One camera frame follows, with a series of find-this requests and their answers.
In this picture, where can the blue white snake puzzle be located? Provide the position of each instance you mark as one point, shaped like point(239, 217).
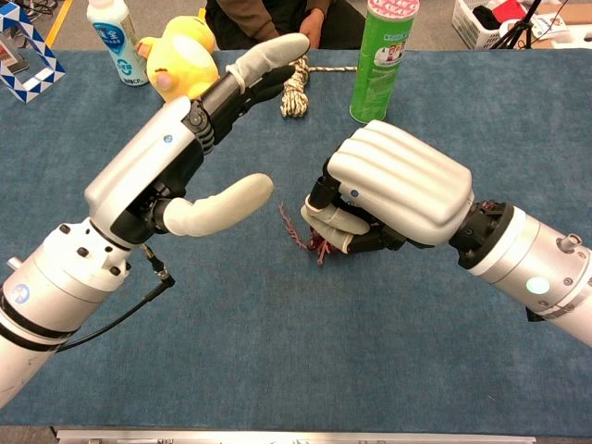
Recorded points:
point(45, 56)

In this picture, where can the black tripod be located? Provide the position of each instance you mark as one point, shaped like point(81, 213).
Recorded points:
point(518, 28)

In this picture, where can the seated person in dark clothes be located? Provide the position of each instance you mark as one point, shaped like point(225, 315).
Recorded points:
point(245, 20)

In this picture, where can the white plastic basket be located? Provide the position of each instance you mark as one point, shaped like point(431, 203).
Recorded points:
point(467, 25)

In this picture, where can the brown cardboard box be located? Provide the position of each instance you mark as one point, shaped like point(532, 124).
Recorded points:
point(571, 9)

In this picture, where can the white plastic drink bottle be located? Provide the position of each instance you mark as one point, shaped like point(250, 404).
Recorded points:
point(115, 41)

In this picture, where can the blue carpet table mat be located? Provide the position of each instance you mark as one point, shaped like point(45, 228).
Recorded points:
point(277, 324)

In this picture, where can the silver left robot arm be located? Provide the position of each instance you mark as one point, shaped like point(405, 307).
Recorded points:
point(46, 287)

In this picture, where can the green chip can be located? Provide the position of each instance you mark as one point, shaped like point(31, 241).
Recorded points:
point(379, 69)

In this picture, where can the person's left hand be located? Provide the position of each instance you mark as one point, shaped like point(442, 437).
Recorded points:
point(313, 28)

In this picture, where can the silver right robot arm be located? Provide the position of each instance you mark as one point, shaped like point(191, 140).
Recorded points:
point(532, 259)

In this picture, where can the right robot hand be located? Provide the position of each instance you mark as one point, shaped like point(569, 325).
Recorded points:
point(402, 185)

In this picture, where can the red item in basket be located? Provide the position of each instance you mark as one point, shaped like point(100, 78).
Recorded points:
point(508, 7)

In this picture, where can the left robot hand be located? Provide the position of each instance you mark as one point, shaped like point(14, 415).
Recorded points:
point(143, 152)

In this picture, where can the yellow plush toy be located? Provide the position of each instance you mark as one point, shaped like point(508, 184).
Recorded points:
point(185, 55)

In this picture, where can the black item in basket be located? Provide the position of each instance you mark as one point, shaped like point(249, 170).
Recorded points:
point(485, 17)

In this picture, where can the white printed box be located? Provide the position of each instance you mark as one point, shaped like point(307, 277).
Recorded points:
point(548, 25)

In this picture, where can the dark red grape bunch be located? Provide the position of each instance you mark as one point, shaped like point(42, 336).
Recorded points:
point(319, 245)

